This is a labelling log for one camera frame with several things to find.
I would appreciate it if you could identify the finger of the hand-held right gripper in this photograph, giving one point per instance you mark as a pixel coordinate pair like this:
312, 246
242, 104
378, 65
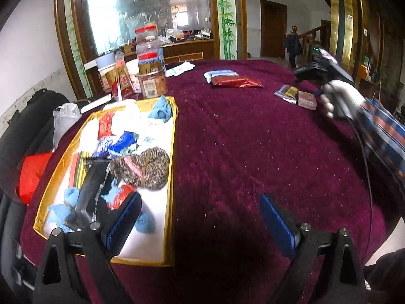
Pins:
308, 71

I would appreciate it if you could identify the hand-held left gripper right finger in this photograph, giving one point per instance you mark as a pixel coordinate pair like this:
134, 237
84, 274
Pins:
278, 224

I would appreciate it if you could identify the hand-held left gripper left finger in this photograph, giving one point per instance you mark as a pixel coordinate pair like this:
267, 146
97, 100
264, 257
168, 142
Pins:
123, 224

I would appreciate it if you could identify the pink packet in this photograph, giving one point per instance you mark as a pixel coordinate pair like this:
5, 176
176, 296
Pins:
307, 100

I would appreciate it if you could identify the yellow cardboard box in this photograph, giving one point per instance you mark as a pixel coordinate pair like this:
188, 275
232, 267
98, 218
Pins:
158, 215

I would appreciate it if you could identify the black snack bag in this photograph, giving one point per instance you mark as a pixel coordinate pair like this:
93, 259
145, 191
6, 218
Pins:
91, 190

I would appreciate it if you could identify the small blue cloth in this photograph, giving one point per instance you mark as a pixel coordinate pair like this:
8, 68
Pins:
60, 210

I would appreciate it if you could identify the brown knitted hat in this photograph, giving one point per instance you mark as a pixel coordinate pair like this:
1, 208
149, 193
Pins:
148, 164

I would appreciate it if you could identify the packet of coloured sheets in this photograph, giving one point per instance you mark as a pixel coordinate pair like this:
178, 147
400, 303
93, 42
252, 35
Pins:
286, 92
76, 171

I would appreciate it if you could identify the white and blue tissue pack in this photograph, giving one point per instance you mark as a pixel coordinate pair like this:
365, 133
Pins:
125, 141

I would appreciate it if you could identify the white cloth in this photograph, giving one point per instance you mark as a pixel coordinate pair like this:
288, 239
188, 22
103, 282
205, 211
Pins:
126, 122
88, 134

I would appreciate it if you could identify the person's right hand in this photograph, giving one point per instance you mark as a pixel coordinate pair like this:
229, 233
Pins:
343, 96

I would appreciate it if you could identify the wooden staircase railing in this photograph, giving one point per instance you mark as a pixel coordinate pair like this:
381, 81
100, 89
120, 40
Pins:
308, 38

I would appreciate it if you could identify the wooden side cabinet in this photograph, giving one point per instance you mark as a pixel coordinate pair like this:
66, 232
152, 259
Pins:
364, 76

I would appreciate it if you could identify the brown wooden door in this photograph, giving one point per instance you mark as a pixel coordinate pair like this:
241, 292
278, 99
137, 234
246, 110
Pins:
273, 28

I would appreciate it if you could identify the golden pillar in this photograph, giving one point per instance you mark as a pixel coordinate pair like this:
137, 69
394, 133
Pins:
345, 6

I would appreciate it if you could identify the red foil packet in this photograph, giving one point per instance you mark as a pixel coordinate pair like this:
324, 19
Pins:
237, 81

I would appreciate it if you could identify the maroon velvet tablecloth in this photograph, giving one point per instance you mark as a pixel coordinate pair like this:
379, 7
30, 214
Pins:
237, 148

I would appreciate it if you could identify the white and blue packet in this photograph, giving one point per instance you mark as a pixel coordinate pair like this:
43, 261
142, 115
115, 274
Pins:
221, 72

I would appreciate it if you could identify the bamboo painted panel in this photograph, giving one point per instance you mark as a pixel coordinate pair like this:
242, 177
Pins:
226, 15

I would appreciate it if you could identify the red plastic wrapped cloth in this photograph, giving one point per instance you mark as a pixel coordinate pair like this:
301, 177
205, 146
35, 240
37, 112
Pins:
106, 123

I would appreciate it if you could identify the red plastic bag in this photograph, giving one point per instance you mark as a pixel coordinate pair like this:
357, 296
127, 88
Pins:
31, 174

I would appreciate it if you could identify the white plastic bag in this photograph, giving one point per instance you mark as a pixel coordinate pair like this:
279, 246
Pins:
65, 120

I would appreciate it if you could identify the person's dark clothing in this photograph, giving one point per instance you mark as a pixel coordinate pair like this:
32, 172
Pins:
389, 278

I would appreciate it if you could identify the white flat packet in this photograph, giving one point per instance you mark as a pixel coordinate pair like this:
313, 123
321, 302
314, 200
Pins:
182, 68

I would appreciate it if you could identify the small brown label jar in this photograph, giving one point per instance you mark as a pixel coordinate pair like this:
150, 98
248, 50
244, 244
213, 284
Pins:
152, 85

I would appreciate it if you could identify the large brown label jar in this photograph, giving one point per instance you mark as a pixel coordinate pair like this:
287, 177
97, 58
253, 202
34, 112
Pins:
107, 76

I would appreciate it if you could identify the brown label jar red lid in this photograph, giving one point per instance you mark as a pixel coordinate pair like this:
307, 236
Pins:
153, 68

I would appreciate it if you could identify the blue label jar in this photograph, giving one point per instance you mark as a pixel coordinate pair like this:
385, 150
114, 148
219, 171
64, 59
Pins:
148, 53

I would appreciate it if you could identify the pink bottle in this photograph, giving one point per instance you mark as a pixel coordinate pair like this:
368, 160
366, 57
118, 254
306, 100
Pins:
119, 59

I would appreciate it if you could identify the tall clear jar red lid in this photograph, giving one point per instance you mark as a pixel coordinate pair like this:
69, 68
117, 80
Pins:
146, 34

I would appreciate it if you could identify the dark coat on post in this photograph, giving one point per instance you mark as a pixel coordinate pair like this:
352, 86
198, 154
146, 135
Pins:
292, 46

